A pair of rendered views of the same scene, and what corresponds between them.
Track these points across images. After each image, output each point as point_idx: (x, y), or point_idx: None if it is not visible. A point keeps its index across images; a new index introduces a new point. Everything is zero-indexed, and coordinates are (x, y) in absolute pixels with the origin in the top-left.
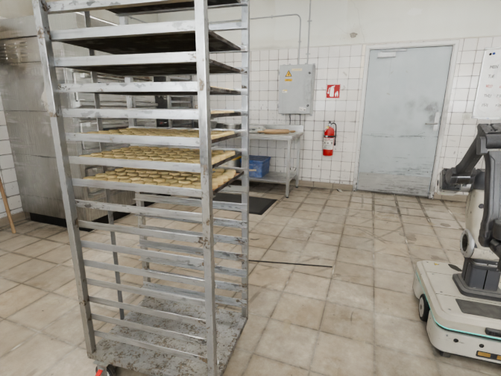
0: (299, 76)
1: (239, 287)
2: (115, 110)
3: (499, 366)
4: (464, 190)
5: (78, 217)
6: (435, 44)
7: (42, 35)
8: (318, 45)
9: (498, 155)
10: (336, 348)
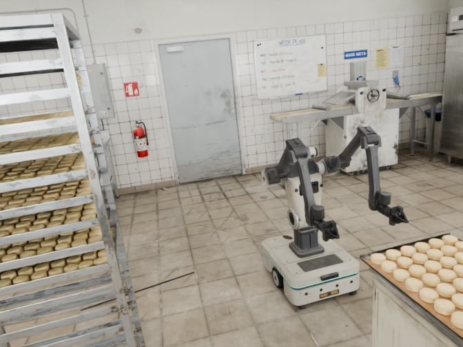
0: (90, 78)
1: (134, 333)
2: None
3: (333, 298)
4: (282, 180)
5: None
6: (214, 38)
7: None
8: (103, 42)
9: (303, 162)
10: (229, 343)
